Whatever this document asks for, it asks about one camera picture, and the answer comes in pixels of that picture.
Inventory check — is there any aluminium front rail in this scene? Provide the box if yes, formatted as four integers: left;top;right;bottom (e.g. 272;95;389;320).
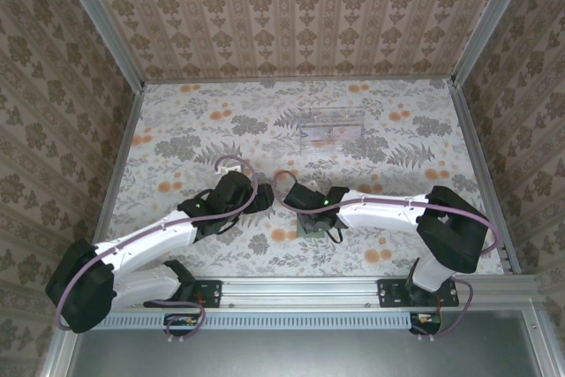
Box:
189;275;543;310

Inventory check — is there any aluminium table side rail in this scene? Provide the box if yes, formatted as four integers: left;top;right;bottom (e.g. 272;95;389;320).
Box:
94;83;147;245
448;79;523;275

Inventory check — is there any aluminium lower frame profile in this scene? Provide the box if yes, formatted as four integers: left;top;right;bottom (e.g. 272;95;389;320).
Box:
523;305;554;377
39;330;79;377

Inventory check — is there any blue and pink card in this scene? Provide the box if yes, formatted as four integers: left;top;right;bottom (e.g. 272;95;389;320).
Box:
300;126;333;142

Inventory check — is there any grey metal sheet panel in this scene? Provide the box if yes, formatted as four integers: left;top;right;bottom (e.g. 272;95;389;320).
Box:
65;309;544;377

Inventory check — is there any white slotted cable duct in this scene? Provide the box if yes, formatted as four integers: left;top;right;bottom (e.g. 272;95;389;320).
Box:
105;311;414;329

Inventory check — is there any pale pink card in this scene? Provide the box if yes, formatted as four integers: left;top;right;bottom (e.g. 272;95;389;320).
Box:
331;124;364;139

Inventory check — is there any aluminium frame post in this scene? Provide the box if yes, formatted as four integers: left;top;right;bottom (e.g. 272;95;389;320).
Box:
56;0;147;89
452;0;531;87

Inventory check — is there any black electronics board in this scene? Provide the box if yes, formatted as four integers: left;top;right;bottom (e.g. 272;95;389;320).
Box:
163;313;200;336
409;311;443;336

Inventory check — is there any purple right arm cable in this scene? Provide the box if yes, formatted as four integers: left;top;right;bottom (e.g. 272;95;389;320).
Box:
272;169;502;343

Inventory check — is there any aluminium table back rail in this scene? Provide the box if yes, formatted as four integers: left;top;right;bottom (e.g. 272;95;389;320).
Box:
143;78;456;86

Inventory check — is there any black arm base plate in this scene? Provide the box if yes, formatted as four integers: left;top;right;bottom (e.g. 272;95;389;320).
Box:
143;278;222;309
377;278;460;309

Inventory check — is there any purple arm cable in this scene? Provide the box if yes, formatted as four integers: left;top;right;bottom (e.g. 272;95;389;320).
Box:
272;169;502;343
56;154;260;345

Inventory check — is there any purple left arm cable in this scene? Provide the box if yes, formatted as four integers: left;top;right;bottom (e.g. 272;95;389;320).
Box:
56;154;260;345

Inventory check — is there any clear acrylic box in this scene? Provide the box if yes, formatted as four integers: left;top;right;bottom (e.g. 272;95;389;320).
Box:
298;106;367;153

